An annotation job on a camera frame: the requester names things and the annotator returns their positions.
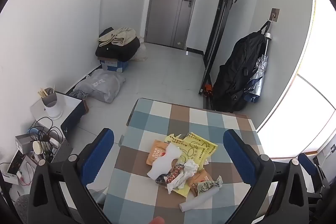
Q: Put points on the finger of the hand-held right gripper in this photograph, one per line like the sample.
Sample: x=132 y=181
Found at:
x=307 y=166

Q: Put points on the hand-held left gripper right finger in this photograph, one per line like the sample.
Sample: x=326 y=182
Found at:
x=239 y=158

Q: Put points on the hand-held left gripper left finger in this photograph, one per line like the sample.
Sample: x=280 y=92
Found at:
x=97 y=158

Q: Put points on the yellow plastic bag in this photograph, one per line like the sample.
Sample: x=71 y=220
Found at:
x=199 y=148

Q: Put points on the brown snack wrapper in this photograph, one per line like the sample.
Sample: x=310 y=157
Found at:
x=198 y=178

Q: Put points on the white tissue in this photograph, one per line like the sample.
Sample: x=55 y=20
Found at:
x=190 y=167

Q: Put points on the red black snack wrapper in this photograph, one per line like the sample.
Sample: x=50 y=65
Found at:
x=173 y=174

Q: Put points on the person's left hand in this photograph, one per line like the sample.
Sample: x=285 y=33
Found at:
x=158 y=220

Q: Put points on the grey green snack wrapper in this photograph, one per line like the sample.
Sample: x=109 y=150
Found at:
x=207 y=184

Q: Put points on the white and navy box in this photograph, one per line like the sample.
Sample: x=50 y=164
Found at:
x=71 y=108

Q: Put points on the orange snack packet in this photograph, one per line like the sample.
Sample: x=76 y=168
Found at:
x=155 y=154

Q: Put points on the white wardrobe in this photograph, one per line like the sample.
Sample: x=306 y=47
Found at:
x=302 y=108

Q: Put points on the paper cup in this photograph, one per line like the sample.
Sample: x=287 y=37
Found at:
x=39 y=147

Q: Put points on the white paper roll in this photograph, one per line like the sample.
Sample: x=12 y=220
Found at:
x=197 y=200

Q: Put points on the grey white utensil holder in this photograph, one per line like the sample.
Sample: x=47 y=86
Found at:
x=52 y=108

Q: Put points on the white foam sheet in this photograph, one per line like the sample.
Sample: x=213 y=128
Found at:
x=170 y=155

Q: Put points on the grey plastic bag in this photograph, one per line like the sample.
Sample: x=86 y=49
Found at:
x=102 y=85

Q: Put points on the grey cardboard box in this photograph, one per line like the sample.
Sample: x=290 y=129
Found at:
x=23 y=144

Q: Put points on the orange black object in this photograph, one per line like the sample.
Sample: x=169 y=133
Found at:
x=207 y=88

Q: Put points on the checkered tablecloth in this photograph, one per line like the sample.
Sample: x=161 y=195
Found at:
x=162 y=119

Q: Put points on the white printed box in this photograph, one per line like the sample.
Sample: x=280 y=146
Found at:
x=18 y=163

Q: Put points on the bundle of wooden chopsticks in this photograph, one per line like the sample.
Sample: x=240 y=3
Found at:
x=43 y=93

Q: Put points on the silver folding umbrella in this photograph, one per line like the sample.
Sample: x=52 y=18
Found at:
x=258 y=74

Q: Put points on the person's left leg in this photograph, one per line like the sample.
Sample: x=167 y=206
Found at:
x=22 y=204

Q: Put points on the black hanging bag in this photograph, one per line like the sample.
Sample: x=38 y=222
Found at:
x=236 y=69

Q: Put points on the blue cardboard box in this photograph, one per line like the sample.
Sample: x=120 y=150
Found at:
x=115 y=65

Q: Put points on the black clothes pile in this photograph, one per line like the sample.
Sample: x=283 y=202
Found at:
x=118 y=52

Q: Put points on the white plastic bag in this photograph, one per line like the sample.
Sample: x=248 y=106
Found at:
x=140 y=52

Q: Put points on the beige cloth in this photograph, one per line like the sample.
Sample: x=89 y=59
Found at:
x=118 y=36

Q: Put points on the black open door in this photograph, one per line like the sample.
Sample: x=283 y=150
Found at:
x=223 y=16

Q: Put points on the grey door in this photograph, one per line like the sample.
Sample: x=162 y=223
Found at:
x=170 y=3

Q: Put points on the wall socket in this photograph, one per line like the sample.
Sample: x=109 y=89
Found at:
x=331 y=148

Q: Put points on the metal wall hook plate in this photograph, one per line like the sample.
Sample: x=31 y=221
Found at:
x=274 y=14

